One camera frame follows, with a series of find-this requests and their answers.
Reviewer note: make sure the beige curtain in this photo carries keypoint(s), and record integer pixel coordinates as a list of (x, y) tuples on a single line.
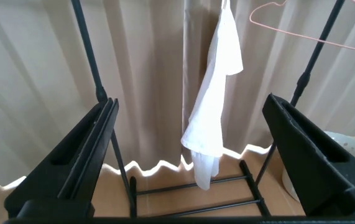
[(149, 77)]

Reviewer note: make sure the black clothes rack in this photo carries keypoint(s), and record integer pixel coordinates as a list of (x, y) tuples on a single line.
[(87, 46)]

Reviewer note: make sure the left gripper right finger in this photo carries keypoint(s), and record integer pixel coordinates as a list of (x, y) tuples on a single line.
[(320, 186)]

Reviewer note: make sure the white laundry basket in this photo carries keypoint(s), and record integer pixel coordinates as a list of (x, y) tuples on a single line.
[(348, 143)]

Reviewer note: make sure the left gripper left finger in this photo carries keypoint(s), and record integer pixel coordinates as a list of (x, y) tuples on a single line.
[(77, 180)]

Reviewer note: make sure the white printed shirt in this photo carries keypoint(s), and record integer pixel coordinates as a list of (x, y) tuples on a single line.
[(208, 124)]

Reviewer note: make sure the pink clothes hanger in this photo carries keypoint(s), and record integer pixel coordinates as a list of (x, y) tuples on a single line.
[(304, 36)]

